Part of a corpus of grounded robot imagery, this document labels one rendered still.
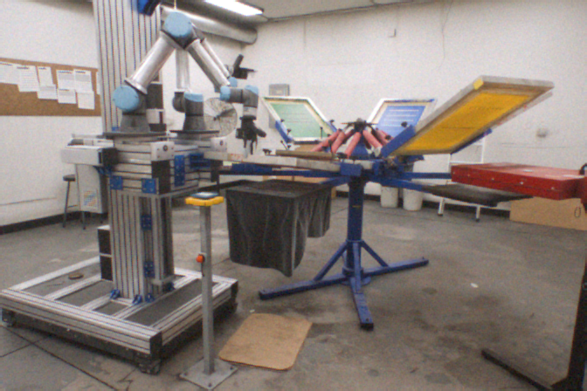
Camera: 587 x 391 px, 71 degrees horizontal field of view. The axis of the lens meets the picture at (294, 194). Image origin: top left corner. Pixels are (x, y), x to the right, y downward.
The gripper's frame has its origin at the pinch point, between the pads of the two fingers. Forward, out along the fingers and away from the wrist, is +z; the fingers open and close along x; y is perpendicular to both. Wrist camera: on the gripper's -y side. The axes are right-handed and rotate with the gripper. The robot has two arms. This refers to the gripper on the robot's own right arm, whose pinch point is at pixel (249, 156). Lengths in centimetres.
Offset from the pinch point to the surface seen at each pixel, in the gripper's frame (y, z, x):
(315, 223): -21, 34, -40
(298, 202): -21.9, 21.3, -15.9
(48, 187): 380, 51, -107
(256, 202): 0.2, 23.4, -9.7
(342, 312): -18, 100, -100
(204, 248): 11, 48, 15
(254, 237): 2.2, 43.3, -14.0
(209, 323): 10, 87, 7
